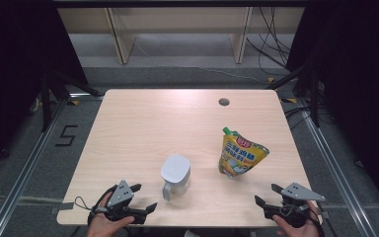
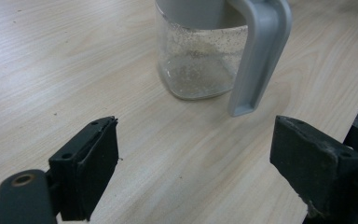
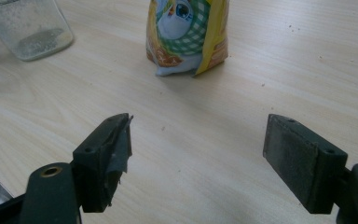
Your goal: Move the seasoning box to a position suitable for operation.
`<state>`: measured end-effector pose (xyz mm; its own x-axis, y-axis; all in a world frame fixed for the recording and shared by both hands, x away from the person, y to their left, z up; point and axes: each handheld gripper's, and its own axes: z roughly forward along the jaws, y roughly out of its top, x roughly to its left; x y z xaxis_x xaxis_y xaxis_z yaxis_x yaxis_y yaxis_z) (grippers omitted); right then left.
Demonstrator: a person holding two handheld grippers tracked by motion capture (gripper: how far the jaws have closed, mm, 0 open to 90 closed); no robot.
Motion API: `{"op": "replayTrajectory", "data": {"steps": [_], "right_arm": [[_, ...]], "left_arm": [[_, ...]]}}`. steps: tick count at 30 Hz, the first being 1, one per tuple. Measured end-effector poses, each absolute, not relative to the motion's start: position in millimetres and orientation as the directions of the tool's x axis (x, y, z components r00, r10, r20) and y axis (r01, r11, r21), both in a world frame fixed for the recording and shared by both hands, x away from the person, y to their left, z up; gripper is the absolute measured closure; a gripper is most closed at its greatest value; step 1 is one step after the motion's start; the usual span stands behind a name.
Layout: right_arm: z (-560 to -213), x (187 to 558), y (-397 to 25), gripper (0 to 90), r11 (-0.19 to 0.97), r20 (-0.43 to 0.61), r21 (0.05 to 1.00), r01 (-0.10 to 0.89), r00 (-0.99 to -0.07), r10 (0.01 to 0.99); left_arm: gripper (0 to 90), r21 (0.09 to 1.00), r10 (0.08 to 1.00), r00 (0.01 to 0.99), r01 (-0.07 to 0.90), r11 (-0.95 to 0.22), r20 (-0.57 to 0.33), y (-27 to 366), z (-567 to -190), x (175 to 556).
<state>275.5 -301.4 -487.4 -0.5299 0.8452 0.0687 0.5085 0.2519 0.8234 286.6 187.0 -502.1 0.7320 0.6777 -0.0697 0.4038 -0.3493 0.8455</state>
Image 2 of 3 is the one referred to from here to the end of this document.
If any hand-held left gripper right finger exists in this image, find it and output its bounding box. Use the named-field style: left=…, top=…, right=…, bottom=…
left=268, top=115, right=358, bottom=219

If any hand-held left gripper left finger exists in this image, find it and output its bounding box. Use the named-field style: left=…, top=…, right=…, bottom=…
left=48, top=116, right=120, bottom=222

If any glass jar with grey handle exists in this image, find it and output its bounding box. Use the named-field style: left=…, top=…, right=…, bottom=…
left=154, top=0, right=293, bottom=118

